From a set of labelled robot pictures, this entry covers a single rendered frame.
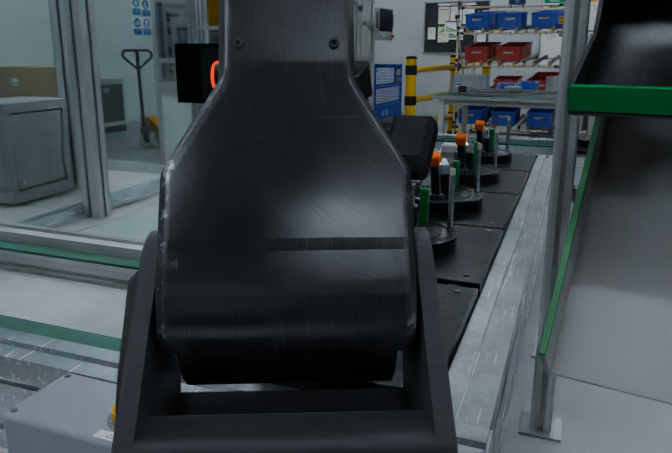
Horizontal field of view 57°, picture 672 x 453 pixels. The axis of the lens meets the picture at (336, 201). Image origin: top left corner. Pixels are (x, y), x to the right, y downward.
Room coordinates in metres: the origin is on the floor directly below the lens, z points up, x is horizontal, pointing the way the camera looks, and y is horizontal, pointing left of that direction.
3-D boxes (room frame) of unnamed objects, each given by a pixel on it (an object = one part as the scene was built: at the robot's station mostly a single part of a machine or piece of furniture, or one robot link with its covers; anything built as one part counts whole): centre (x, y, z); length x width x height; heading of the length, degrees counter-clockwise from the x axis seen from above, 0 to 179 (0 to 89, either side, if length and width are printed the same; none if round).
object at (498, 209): (1.06, -0.19, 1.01); 0.24 x 0.24 x 0.13; 69
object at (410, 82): (8.93, -1.67, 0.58); 3.40 x 0.20 x 1.15; 151
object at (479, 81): (6.15, -1.30, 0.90); 0.40 x 0.30 x 0.17; 153
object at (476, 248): (0.83, -0.10, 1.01); 0.24 x 0.24 x 0.13; 69
